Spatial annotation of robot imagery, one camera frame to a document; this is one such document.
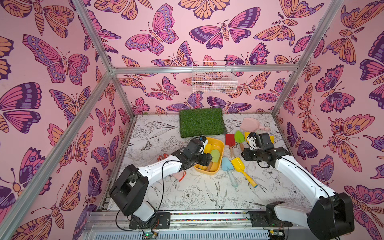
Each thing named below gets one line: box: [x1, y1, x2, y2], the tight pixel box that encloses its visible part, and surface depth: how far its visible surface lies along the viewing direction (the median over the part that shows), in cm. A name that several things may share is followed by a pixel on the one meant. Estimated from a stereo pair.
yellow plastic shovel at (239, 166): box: [230, 157, 258, 188], surface depth 94 cm
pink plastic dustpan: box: [240, 117, 270, 133], surface depth 116 cm
